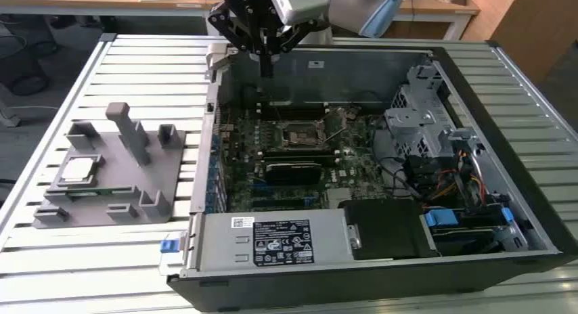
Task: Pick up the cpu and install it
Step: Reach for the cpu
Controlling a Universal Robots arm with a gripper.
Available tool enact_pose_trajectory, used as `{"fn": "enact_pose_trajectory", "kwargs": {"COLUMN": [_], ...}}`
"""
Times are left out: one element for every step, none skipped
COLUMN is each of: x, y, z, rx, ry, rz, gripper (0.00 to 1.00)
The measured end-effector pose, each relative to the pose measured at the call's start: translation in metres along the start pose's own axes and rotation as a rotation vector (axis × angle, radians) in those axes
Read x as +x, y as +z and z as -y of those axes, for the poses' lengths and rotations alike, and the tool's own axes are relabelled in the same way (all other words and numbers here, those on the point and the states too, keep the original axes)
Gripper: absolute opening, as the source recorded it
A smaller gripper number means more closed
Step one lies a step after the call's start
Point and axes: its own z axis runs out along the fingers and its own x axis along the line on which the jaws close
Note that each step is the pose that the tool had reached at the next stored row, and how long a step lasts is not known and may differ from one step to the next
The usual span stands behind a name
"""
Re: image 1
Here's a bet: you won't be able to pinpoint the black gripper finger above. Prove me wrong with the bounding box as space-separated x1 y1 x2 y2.
205 1 269 78
267 19 320 78

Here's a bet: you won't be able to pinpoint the thin metal locking lever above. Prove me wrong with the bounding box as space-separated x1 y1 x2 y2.
275 104 291 133

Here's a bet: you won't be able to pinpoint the metal socket cover frame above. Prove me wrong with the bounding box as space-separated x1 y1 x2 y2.
316 106 359 142

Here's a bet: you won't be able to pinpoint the silver CPU green edge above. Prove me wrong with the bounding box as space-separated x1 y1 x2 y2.
60 157 99 184

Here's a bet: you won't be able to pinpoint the CPU socket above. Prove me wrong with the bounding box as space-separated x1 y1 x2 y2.
279 120 327 150

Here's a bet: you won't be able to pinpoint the wooden desk white legs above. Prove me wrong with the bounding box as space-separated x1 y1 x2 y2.
0 0 482 41

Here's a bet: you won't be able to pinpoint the black RAM slot row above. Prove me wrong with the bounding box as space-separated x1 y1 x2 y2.
260 148 339 166
255 102 331 121

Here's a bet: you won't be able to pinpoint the silver metal drive cage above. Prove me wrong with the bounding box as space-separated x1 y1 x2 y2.
383 64 458 159

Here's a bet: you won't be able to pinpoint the green motherboard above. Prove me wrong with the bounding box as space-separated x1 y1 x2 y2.
211 102 394 215

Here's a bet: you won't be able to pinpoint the black graphics card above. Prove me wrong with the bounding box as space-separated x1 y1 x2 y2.
264 160 324 187

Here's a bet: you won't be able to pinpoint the silver finned heatsink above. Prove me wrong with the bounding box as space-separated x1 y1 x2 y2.
326 187 352 208

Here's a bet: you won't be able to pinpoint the black expansion slot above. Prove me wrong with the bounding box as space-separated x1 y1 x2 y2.
251 198 313 208

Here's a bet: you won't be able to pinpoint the grey plastic parts rack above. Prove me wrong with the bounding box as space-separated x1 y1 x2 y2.
30 102 187 230

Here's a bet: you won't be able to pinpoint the wooden cabinet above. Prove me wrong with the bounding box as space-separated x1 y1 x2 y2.
459 0 578 85

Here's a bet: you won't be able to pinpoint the white stand foot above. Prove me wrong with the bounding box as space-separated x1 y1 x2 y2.
0 83 22 127

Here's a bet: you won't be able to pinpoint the green RAM stick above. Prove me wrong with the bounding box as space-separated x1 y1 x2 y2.
65 187 133 197

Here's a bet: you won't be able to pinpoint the hard disk in blue carrier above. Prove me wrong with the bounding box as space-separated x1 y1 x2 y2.
422 207 503 257

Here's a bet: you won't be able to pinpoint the silver power supply unit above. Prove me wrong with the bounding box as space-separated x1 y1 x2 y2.
179 207 359 279

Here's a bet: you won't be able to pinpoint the blue case latch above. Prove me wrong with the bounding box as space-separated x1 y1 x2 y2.
160 238 183 254

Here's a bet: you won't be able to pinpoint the black open PC case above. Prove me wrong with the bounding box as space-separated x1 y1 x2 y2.
157 39 578 314

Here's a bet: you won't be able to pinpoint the white wrist camera black faceplate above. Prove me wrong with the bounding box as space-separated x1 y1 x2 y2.
268 0 331 26

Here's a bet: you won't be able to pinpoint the grey case latch handle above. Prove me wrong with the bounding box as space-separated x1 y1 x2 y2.
205 43 239 82

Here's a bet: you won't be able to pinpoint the black wire waste bin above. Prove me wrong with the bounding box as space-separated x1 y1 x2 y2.
0 14 60 97

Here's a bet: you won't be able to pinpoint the black cable bundle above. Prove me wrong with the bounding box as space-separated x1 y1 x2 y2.
372 154 436 203

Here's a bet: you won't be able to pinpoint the coloured power wire bundle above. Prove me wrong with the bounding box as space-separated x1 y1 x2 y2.
423 150 492 206

